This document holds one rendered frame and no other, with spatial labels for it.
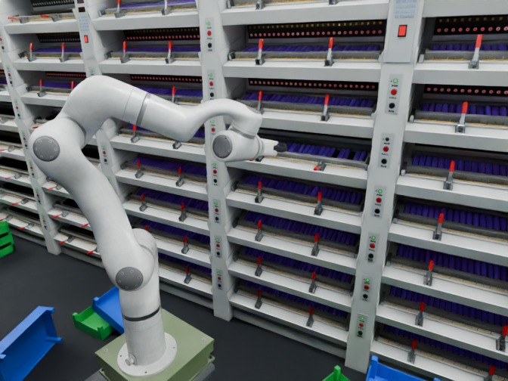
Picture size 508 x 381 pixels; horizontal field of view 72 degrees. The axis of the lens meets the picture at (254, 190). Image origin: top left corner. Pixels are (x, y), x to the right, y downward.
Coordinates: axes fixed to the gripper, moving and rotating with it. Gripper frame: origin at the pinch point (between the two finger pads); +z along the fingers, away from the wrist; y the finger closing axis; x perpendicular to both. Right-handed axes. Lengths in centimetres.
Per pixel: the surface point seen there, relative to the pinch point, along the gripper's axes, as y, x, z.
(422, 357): 60, -80, 39
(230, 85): -30.3, 21.5, 19.4
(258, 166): -13.6, -10.3, 20.1
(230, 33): -30, 41, 16
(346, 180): 22.8, -10.3, 20.1
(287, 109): -3.6, 13.4, 19.7
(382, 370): 47, -67, 1
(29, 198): -194, -59, 34
